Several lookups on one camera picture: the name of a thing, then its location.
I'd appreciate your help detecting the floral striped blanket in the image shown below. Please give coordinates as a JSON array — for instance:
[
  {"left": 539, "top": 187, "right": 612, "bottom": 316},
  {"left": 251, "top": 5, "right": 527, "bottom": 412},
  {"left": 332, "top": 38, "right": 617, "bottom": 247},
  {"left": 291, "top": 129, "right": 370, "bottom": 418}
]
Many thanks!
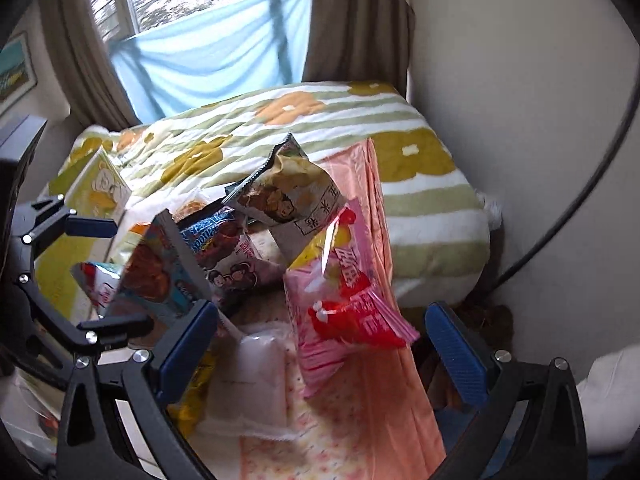
[{"left": 67, "top": 80, "right": 493, "bottom": 308}]

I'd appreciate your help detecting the yellow cardboard box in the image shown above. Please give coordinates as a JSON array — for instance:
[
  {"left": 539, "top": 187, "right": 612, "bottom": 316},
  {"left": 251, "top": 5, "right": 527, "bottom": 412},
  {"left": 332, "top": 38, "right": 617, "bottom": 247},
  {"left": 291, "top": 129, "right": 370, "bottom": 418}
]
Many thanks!
[{"left": 35, "top": 147, "right": 133, "bottom": 321}]

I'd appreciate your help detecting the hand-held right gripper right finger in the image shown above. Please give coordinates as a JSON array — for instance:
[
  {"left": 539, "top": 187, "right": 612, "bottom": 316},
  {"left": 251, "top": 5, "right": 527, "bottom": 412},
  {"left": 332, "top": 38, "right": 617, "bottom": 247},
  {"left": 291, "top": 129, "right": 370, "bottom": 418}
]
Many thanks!
[{"left": 425, "top": 301, "right": 588, "bottom": 480}]

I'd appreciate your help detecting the blue cloth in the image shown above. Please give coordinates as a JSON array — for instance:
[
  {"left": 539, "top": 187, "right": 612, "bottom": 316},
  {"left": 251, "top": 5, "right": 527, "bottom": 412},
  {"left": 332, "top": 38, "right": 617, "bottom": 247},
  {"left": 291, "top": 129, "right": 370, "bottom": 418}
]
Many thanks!
[{"left": 109, "top": 0, "right": 313, "bottom": 126}]

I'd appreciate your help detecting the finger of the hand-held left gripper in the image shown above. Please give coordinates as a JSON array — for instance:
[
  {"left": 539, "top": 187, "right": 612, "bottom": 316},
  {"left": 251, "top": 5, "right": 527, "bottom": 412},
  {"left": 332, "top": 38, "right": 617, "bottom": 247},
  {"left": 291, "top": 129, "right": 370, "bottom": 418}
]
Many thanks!
[
  {"left": 12, "top": 270, "right": 155, "bottom": 361},
  {"left": 10, "top": 195, "right": 119, "bottom": 261}
]

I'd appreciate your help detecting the brown curtain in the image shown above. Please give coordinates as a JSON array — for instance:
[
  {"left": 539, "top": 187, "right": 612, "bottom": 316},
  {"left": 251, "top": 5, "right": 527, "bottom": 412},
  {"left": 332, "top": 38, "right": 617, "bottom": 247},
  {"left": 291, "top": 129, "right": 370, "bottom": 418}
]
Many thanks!
[
  {"left": 40, "top": 0, "right": 143, "bottom": 131},
  {"left": 302, "top": 0, "right": 416, "bottom": 98}
]

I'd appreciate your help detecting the brown blue snack packet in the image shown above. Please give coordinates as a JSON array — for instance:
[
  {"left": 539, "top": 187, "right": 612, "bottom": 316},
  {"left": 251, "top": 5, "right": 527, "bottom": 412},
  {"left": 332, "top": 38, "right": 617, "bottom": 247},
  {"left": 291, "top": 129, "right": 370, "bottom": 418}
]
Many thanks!
[{"left": 102, "top": 210, "right": 221, "bottom": 333}]

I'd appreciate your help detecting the white cloth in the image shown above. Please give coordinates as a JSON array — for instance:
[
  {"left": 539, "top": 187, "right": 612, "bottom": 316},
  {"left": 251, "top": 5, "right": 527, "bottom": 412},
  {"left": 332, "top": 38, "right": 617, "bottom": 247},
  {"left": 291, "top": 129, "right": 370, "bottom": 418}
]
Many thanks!
[{"left": 575, "top": 345, "right": 640, "bottom": 456}]

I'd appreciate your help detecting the framed wall picture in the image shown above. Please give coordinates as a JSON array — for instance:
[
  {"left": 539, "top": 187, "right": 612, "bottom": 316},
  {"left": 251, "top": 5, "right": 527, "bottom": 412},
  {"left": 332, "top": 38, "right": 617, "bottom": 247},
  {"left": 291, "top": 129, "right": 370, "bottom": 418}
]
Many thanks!
[{"left": 0, "top": 30, "right": 40, "bottom": 116}]

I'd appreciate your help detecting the orange snack packet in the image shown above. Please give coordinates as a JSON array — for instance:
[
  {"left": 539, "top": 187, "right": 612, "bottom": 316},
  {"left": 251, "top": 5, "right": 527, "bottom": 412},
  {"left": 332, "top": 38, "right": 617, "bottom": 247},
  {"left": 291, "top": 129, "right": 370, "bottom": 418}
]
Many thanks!
[{"left": 170, "top": 187, "right": 213, "bottom": 223}]

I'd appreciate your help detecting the beige snack packet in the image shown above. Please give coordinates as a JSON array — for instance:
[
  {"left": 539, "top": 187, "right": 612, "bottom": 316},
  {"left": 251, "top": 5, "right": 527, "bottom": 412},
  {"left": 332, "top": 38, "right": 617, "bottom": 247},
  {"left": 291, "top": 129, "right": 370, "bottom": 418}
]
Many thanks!
[{"left": 222, "top": 132, "right": 348, "bottom": 261}]

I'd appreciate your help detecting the black cable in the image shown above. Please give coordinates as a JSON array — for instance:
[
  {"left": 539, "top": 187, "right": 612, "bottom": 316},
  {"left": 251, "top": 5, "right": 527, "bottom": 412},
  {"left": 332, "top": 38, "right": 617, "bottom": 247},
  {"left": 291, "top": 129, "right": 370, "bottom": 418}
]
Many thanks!
[{"left": 480, "top": 57, "right": 640, "bottom": 301}]

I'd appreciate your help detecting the pink red snack packet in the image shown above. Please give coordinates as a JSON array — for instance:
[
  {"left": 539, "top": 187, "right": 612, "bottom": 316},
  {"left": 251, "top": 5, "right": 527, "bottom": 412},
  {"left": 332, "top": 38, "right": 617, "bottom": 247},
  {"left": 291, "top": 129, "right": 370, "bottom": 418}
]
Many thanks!
[{"left": 282, "top": 197, "right": 421, "bottom": 398}]

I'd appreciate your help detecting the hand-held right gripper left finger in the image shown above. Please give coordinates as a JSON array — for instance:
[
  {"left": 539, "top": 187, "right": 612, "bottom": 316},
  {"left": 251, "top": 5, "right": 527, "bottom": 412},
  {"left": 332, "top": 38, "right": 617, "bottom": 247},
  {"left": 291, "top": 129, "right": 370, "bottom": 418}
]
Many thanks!
[{"left": 56, "top": 300, "right": 221, "bottom": 480}]

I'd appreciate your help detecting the clear white snack packet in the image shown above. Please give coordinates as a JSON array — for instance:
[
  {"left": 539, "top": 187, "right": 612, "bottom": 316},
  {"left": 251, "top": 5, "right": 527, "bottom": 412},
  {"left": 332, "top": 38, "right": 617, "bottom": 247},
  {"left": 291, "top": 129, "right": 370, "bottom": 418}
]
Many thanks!
[{"left": 205, "top": 325, "right": 296, "bottom": 441}]

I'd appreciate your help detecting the red white snack packet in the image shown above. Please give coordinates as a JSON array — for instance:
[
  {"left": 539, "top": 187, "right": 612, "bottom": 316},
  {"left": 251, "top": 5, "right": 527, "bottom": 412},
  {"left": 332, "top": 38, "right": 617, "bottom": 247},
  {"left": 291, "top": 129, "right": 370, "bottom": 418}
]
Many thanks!
[{"left": 72, "top": 260, "right": 123, "bottom": 318}]

